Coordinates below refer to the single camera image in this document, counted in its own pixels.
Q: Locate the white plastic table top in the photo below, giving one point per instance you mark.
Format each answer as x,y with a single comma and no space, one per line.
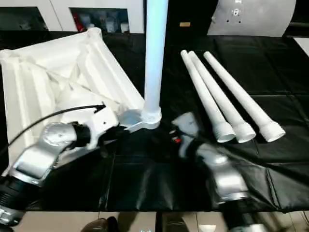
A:
58,72

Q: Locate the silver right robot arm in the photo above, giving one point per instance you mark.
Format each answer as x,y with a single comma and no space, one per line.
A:
222,179

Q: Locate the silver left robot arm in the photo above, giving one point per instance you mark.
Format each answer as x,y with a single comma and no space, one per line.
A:
38,159

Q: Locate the dark grey robot foot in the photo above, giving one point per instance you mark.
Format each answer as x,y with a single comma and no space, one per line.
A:
99,225
174,225

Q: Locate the small white jar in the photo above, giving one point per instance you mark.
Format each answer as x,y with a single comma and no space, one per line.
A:
125,27

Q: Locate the small red bottle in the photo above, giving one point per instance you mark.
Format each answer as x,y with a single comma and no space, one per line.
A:
77,20

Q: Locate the black box with yellow label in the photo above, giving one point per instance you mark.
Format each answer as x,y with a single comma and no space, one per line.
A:
188,14

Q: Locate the white cabinet with glass doors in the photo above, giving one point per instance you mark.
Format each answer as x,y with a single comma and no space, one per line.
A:
58,12

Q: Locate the white plastic bag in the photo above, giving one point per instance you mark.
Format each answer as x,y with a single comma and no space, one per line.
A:
251,19

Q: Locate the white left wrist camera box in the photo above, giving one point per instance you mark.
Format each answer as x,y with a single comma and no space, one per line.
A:
104,122

